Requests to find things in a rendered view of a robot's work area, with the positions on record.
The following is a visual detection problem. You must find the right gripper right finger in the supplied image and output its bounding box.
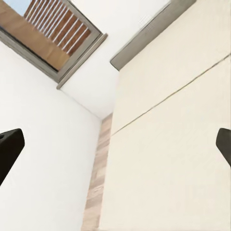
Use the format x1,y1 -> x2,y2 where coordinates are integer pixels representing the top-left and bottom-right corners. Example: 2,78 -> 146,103
216,128 -> 231,167

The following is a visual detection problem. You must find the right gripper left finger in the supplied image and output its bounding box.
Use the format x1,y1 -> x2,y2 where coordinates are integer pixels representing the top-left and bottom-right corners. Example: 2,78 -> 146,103
0,128 -> 25,185

